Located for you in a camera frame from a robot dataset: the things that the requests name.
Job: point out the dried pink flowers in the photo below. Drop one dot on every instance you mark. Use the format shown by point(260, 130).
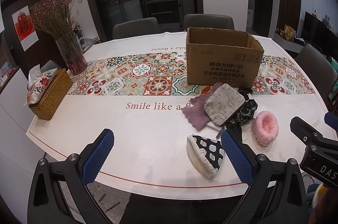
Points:
point(53, 17)

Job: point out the grey chair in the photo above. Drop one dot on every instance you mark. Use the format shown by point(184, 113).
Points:
point(208, 21)
point(318, 69)
point(136, 28)

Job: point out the red fu wall calendar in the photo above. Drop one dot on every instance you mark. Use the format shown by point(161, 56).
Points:
point(24, 27)

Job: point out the beige floral fabric pouch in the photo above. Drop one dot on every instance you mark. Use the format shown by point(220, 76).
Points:
point(223, 104)

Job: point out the purple microfiber cloth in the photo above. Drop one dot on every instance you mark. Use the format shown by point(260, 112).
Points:
point(196, 114)

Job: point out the woven tissue box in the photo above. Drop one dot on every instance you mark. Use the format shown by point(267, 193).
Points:
point(47, 92)

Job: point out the white lens cloth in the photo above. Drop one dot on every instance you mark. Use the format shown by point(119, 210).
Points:
point(214, 127)

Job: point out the brown cardboard box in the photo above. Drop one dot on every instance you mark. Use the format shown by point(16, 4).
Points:
point(220, 55)

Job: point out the grey chair right side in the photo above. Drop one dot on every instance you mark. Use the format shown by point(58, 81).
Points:
point(318, 69)

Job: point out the patterned tablecloth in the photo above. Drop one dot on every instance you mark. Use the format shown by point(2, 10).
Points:
point(149, 156)

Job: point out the person right hand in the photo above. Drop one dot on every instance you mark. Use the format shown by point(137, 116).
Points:
point(326, 209)

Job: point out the low tv cabinet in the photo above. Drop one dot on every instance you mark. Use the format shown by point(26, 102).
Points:
point(287, 45)

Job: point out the glass vase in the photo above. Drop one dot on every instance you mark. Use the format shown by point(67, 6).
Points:
point(72, 53)

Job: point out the grey chair back centre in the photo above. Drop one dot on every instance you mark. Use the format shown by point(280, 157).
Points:
point(208, 21)

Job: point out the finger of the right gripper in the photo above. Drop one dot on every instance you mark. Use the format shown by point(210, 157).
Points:
point(331, 120)
point(302, 130)

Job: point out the grey chair back left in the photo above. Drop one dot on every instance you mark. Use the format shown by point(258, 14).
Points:
point(136, 28)

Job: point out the black patterned silk scarf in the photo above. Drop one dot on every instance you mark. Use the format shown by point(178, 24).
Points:
point(245, 113)

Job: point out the black white patterned pouch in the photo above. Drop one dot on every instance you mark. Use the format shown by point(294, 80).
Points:
point(205, 154)

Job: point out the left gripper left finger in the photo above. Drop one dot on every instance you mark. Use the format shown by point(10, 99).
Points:
point(47, 203)

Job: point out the pink fluffy headband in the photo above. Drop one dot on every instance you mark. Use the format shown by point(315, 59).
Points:
point(265, 128)

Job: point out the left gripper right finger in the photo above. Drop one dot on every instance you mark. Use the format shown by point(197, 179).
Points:
point(275, 193)

